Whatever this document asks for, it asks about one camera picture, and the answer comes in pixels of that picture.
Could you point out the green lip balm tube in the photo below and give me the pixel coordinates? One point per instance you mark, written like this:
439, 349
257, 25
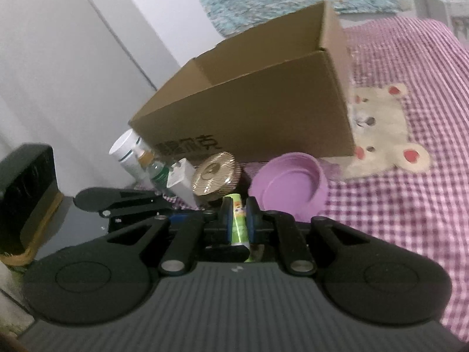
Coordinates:
237, 227

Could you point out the white power adapter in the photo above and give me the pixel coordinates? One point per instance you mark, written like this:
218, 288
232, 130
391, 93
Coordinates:
180, 182

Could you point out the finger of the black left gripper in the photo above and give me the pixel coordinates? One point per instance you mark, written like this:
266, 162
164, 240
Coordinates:
113, 202

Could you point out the green dropper bottle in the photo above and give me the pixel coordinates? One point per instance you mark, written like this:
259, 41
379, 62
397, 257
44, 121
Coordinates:
155, 169

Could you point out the gold round lid jar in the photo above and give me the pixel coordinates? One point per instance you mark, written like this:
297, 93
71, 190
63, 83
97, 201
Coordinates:
216, 177

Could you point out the white cylindrical bottle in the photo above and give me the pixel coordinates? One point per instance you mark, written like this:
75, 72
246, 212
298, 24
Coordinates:
124, 151

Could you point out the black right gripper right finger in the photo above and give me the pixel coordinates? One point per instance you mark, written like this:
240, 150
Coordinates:
279, 230

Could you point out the purple plastic bowl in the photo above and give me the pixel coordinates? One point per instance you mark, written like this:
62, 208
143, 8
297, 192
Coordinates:
293, 183

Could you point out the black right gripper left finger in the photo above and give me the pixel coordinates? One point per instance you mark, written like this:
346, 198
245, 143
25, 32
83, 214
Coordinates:
199, 235

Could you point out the brown cardboard box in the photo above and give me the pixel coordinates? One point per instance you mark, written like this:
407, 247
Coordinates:
280, 87

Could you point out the pink checkered bedsheet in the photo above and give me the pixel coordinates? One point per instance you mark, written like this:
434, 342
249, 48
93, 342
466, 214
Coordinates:
408, 180

